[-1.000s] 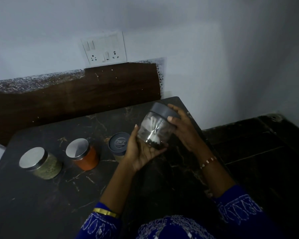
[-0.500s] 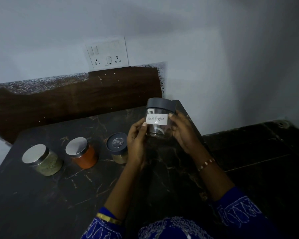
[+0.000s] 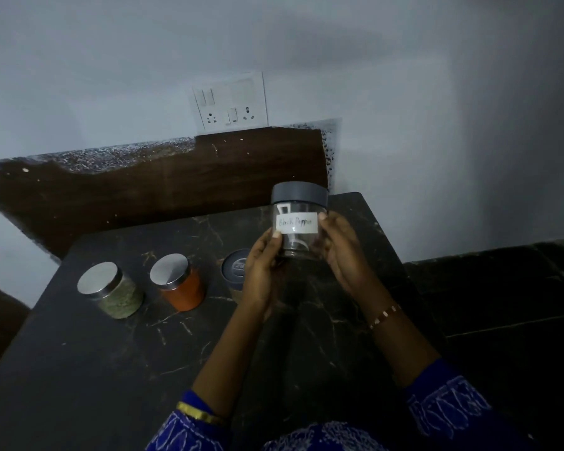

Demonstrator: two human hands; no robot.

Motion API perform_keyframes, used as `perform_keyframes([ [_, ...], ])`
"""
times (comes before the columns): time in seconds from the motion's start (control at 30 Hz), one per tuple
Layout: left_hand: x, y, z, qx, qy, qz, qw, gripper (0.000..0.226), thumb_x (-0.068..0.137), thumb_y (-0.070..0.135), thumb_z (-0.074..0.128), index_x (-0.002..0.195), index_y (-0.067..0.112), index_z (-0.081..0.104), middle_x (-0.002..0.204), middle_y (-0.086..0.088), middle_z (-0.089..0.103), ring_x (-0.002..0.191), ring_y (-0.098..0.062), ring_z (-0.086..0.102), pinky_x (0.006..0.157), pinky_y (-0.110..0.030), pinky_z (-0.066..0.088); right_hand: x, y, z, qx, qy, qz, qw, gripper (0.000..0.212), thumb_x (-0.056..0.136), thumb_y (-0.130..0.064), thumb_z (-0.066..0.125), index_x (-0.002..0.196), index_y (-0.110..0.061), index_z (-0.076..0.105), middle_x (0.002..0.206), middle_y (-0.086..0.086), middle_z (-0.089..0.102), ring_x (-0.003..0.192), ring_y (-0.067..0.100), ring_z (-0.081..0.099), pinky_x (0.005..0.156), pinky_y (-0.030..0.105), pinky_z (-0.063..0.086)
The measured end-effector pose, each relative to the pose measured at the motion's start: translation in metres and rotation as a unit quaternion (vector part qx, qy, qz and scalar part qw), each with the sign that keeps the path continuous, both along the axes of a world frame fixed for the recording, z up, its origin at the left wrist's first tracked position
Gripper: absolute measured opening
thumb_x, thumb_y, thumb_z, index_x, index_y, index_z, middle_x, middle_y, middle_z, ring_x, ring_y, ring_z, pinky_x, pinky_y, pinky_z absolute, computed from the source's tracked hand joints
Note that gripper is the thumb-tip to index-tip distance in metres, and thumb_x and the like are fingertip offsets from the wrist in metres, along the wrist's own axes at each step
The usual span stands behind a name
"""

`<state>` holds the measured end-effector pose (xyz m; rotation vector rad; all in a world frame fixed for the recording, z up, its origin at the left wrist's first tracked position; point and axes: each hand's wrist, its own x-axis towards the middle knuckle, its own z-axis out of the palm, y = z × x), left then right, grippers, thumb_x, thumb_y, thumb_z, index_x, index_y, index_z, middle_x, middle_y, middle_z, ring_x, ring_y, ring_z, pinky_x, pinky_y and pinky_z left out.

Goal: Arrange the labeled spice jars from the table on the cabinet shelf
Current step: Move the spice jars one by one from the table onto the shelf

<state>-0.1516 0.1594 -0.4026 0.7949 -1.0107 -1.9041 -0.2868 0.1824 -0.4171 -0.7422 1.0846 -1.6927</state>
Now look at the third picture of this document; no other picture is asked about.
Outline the person's left hand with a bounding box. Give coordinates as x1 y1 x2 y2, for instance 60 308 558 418
241 228 284 320

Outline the person's right hand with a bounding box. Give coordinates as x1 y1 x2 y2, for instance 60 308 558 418
317 210 397 323

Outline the garam masala jar grey lid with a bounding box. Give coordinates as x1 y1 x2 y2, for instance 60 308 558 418
219 248 253 304

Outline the black pepper jar grey lid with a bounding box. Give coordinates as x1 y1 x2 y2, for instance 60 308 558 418
270 181 330 260

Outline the red chilli powder jar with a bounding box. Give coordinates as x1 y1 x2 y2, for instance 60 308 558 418
149 253 206 312

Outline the green fennel jar silver lid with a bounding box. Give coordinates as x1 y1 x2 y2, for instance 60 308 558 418
76 261 144 320

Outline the person's right forearm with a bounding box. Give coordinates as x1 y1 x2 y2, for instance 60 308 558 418
364 300 442 388

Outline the person's left forearm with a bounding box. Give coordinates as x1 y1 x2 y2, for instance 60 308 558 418
191 303 266 418

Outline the gold bangle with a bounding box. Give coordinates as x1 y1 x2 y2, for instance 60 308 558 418
176 401 226 427

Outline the pink beaded bracelet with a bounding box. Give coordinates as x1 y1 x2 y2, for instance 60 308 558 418
368 303 403 330

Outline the white wall socket plate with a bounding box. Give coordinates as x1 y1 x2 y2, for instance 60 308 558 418
192 72 269 133

